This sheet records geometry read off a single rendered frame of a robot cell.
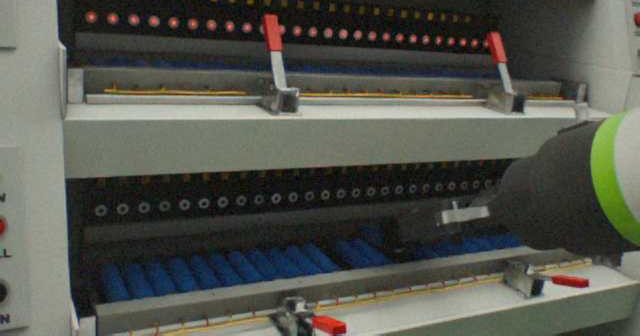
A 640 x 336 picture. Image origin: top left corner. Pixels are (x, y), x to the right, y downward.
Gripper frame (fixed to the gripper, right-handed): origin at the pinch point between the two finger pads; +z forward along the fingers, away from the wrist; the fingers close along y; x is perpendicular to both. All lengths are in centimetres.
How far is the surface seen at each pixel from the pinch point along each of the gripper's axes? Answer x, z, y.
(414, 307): 7.3, -1.8, 2.6
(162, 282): 1.8, 3.7, 24.9
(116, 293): 2.2, 3.0, 29.0
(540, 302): 8.8, -4.3, -11.2
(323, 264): 2.0, 3.6, 8.8
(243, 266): 1.2, 4.8, 16.8
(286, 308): 5.4, -3.1, 16.4
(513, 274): 5.7, -2.3, -10.2
